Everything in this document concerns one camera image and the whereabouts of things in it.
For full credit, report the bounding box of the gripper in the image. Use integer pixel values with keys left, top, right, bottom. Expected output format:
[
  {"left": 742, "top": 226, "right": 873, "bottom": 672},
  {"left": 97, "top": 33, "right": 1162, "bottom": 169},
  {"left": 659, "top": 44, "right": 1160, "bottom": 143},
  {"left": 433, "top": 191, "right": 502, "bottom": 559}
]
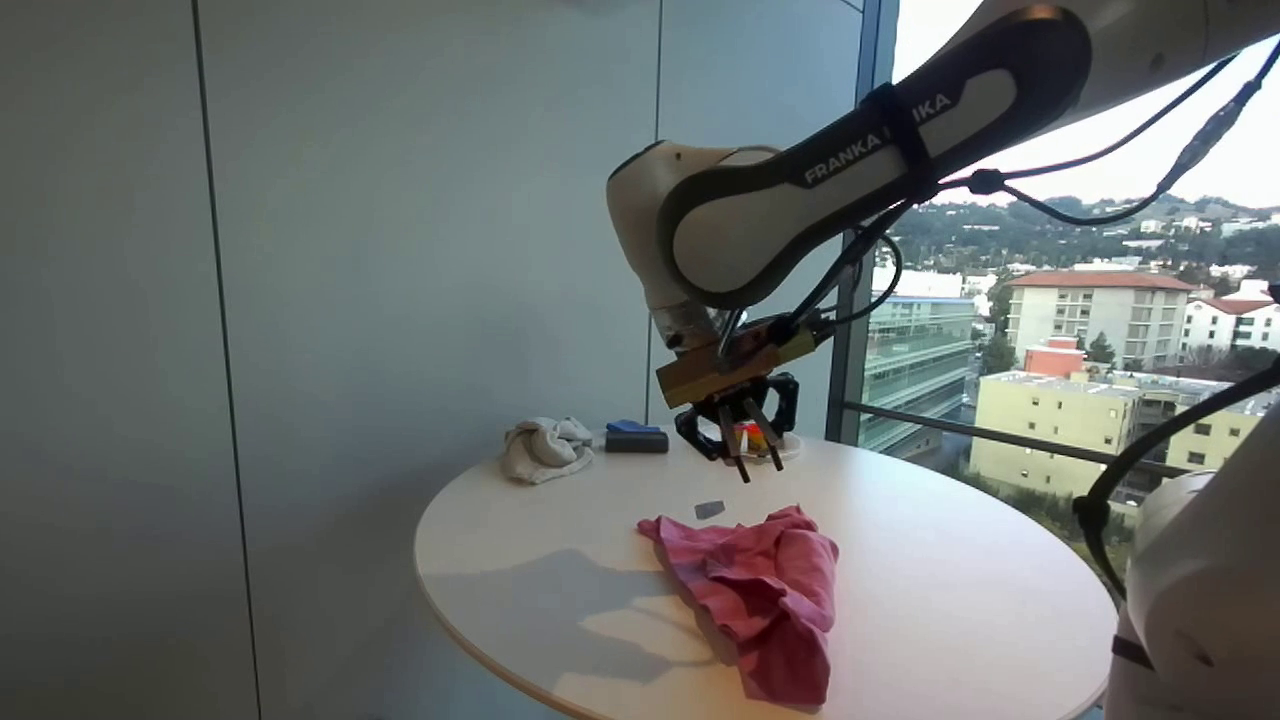
[{"left": 674, "top": 372, "right": 802, "bottom": 485}]

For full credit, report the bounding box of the small white plate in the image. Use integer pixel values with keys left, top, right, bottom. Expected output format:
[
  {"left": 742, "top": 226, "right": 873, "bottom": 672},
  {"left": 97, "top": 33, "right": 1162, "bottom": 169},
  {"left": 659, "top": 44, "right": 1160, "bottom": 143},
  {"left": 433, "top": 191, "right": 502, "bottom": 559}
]
[{"left": 728, "top": 430, "right": 804, "bottom": 464}]

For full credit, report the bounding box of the black and blue eraser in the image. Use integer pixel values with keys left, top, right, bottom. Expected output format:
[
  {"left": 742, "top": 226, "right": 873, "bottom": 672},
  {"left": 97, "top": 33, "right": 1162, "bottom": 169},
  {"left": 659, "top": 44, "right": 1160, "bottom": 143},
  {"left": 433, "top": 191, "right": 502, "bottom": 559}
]
[{"left": 604, "top": 419, "right": 670, "bottom": 455}]

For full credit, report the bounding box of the pink cloth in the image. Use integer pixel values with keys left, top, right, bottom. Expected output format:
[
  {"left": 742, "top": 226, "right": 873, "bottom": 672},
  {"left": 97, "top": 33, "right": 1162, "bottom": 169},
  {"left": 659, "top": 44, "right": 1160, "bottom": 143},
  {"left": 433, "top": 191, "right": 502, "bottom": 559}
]
[{"left": 637, "top": 504, "right": 841, "bottom": 709}]

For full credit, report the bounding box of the crumpled white cloth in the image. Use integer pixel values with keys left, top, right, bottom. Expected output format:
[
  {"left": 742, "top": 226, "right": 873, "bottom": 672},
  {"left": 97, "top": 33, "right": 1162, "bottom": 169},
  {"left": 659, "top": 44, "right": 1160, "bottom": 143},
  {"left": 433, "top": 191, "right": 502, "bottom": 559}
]
[{"left": 501, "top": 416, "right": 596, "bottom": 486}]

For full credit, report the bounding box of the dark window railing bar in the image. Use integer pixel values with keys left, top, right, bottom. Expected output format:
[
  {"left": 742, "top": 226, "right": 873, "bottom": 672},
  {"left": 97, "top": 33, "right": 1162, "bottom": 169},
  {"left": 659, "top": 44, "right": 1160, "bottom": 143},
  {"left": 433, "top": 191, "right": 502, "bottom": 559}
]
[{"left": 843, "top": 400, "right": 1193, "bottom": 479}]

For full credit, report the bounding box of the window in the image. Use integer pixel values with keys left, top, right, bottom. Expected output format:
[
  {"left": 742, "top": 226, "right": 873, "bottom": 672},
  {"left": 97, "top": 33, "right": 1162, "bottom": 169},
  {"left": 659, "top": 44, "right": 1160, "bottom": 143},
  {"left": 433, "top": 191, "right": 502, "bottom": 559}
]
[{"left": 858, "top": 0, "right": 1280, "bottom": 576}]

